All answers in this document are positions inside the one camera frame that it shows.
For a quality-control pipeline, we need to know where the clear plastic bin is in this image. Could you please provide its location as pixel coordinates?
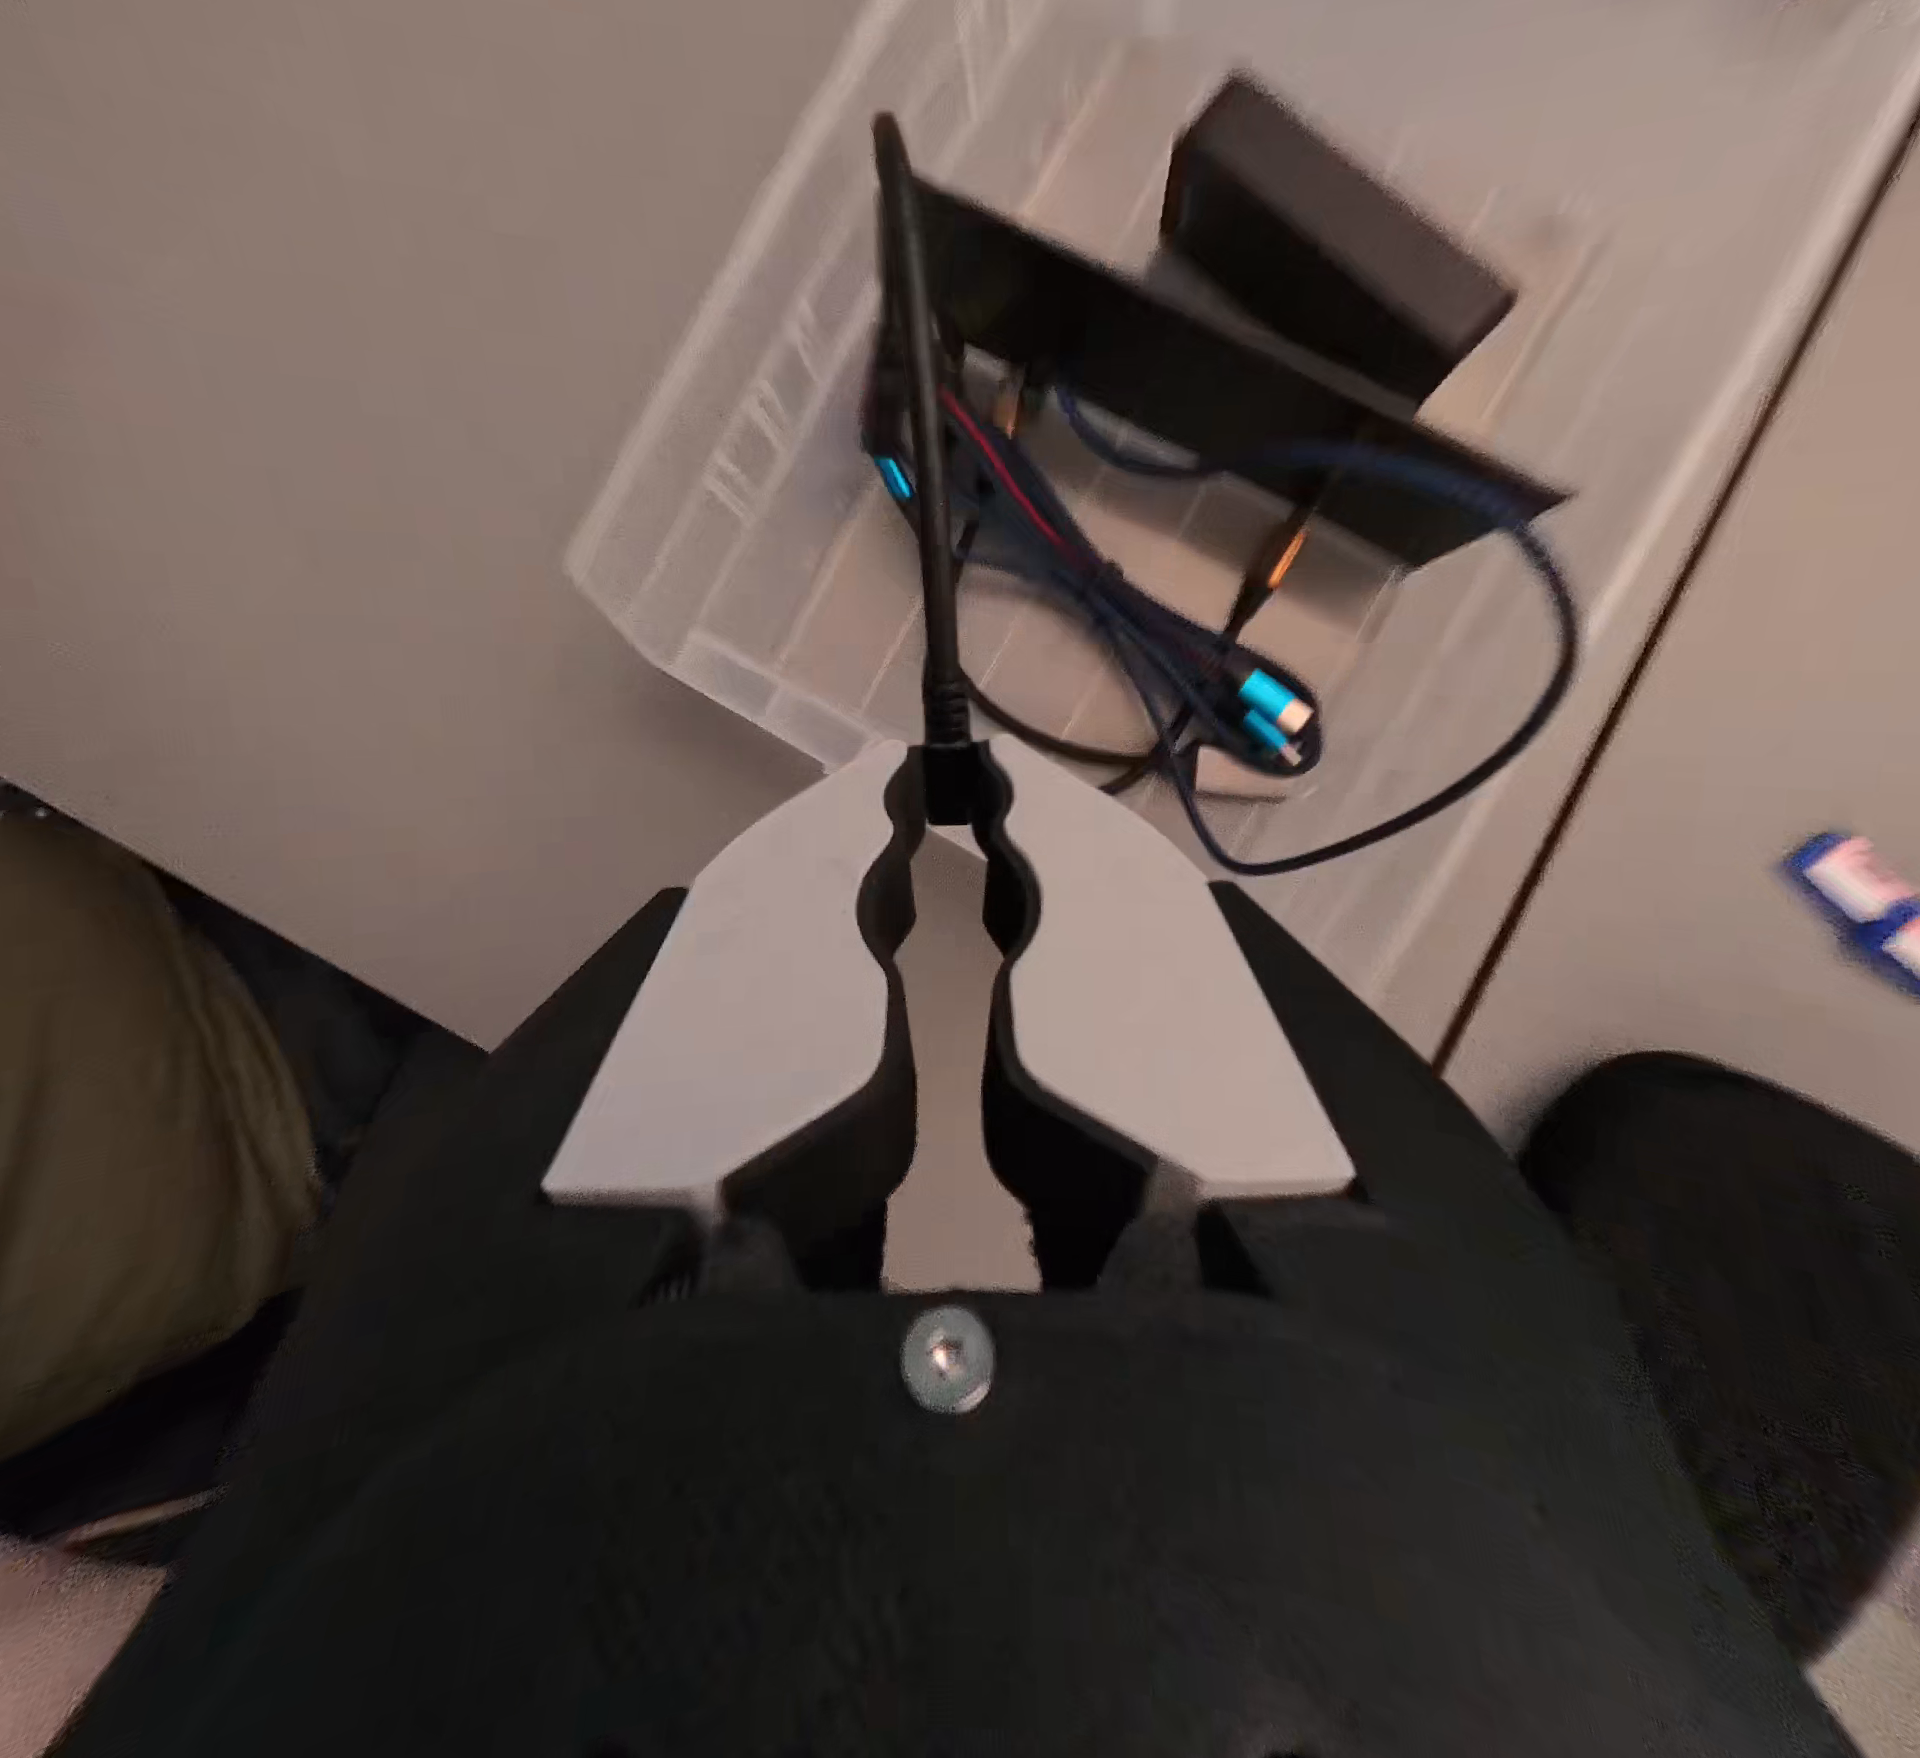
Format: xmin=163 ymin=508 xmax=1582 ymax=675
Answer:
xmin=563 ymin=0 xmax=1920 ymax=1031

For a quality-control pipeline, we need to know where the orange-tipped black cable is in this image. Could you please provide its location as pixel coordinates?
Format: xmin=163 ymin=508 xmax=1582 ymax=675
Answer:
xmin=1034 ymin=371 xmax=1582 ymax=879

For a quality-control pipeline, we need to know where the black cable light-blue plug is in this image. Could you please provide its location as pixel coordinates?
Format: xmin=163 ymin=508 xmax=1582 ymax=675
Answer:
xmin=862 ymin=113 xmax=994 ymax=833

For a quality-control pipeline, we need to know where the black hub silver rim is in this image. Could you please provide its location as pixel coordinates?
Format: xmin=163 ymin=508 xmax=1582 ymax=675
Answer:
xmin=897 ymin=172 xmax=1573 ymax=573

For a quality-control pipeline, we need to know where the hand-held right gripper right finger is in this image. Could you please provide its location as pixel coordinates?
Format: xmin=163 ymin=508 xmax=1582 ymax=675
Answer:
xmin=979 ymin=738 xmax=1360 ymax=1293

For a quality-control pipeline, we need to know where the black usb hub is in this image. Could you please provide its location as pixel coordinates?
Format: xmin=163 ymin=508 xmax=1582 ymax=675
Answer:
xmin=1160 ymin=75 xmax=1521 ymax=399

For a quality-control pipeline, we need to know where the blue sticker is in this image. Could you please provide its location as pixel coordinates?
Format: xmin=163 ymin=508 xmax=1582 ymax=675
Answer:
xmin=1780 ymin=830 xmax=1920 ymax=997

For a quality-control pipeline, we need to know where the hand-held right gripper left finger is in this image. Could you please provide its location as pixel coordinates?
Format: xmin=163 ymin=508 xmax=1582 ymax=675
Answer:
xmin=541 ymin=742 xmax=924 ymax=1293

